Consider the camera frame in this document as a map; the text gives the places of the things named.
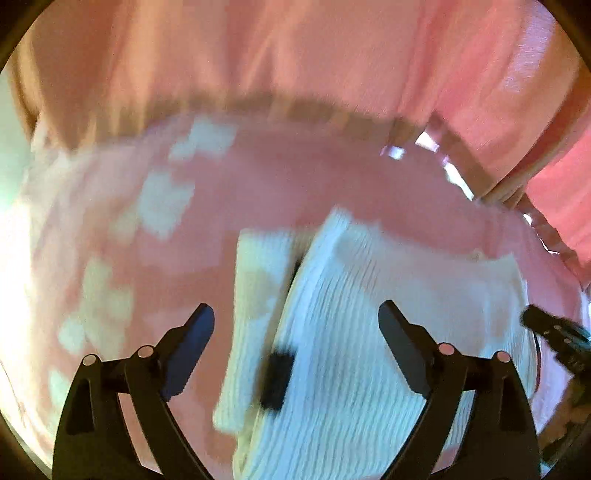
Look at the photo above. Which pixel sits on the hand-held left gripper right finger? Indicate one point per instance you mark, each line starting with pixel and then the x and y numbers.
pixel 406 350

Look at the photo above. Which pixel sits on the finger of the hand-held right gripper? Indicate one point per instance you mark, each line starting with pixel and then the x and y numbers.
pixel 545 321

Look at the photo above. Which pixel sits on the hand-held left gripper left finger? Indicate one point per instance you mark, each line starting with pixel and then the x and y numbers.
pixel 191 350

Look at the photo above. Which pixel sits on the white knitted garment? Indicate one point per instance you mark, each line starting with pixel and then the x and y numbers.
pixel 360 332

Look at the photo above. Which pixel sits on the pink curtain panel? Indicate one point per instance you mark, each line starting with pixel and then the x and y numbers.
pixel 258 55
pixel 565 203

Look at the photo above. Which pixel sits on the pink floral blanket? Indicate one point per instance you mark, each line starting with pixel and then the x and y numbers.
pixel 277 184

